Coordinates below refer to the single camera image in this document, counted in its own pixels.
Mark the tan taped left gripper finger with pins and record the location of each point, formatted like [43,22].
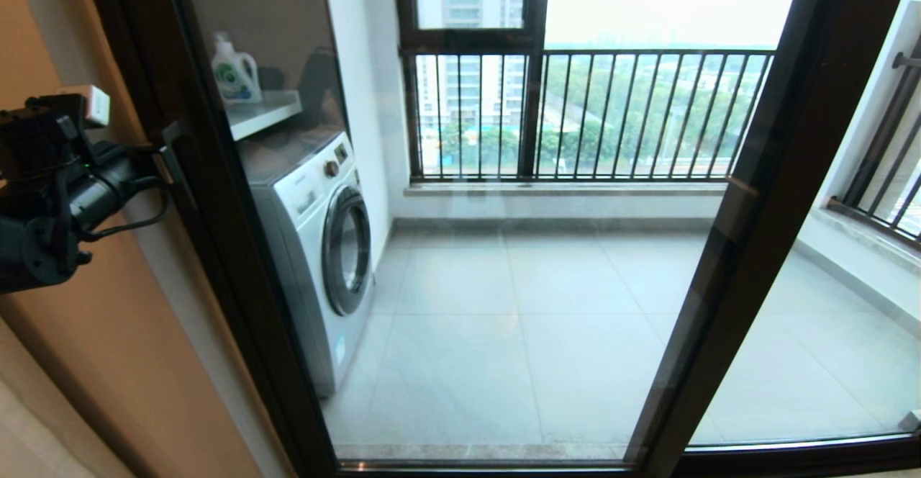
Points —
[158,155]
[161,173]

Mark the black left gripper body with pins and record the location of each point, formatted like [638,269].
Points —
[115,183]

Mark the dark brown sliding glass door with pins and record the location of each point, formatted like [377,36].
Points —
[237,262]

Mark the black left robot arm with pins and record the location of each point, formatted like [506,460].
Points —
[39,255]

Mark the white laundry detergent bottle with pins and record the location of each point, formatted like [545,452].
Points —
[234,75]

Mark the white front-load washing machine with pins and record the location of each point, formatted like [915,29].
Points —
[309,247]

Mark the black metal balcony railing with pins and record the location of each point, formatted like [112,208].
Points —
[863,213]
[647,52]

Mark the dark brown fixed glass door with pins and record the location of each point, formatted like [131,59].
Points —
[741,247]

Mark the grey stone window sill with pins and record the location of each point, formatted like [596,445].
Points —
[863,240]

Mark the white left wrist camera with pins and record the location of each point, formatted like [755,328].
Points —
[90,107]

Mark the black left wrist mount box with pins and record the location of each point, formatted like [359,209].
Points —
[36,136]

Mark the white wall shelf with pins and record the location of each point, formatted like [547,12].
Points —
[265,112]

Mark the black window frame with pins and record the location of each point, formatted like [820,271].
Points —
[534,104]

